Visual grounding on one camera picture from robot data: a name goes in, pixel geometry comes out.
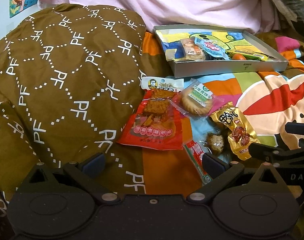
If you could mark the round biscuit packet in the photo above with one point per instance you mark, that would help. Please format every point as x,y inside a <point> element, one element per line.
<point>194,100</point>

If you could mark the large red snack packet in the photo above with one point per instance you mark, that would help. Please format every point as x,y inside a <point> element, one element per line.
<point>152,132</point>

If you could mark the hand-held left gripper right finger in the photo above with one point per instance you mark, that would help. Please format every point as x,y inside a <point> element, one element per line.
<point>212,163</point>

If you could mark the small orange packet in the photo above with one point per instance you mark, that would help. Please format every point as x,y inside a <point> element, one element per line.
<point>238,56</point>

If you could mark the beige cracker packet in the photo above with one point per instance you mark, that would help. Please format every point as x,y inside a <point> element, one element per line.
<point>192,50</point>

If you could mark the cartoon drawing paper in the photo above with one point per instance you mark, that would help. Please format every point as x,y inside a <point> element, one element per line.
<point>239,40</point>

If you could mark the yellow snack packet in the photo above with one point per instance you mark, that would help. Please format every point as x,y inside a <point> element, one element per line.
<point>252,55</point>

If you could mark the brown quilt with white print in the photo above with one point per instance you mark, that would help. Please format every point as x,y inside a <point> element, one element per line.
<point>66,80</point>

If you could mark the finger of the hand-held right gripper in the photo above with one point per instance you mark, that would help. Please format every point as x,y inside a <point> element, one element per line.
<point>302,128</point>
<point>267,152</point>

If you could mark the pink cloth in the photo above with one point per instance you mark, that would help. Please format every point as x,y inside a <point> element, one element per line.
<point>167,0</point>

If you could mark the red label egg packet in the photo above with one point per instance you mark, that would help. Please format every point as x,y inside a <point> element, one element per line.
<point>197,160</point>

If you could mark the dark blue snack packet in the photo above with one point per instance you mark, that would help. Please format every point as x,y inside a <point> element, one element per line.
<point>218,58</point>

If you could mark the grey shallow box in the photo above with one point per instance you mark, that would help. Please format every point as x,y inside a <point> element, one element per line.
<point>229,68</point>

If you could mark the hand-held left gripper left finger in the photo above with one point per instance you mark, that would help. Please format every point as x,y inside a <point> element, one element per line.
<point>93,163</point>

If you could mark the colourful printed bedsheet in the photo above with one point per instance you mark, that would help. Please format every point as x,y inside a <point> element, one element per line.
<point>267,97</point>

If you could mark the white top tofu packet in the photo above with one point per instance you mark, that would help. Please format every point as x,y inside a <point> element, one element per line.
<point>157,97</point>

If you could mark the light blue snack packet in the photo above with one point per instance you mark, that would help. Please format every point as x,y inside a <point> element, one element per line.
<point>212,47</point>

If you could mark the gold snack packet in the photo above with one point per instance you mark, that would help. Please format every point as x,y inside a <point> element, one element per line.
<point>242,135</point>

